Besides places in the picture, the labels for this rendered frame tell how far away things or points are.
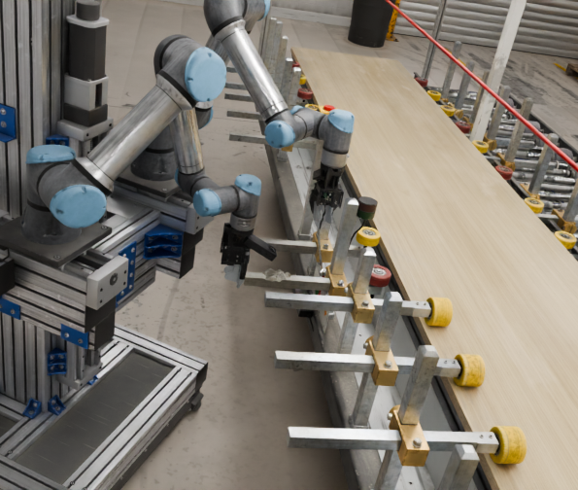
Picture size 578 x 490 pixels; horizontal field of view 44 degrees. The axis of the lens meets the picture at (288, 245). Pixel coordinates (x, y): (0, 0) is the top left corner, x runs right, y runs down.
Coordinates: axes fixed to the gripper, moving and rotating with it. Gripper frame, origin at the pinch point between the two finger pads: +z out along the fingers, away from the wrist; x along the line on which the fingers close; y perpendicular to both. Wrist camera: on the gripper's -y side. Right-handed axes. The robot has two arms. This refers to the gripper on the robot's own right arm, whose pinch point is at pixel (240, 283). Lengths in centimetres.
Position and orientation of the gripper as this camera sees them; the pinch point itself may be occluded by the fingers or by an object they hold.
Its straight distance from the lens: 217.3
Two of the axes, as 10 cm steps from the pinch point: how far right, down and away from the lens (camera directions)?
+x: 1.2, 5.1, -8.5
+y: -9.8, -0.8, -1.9
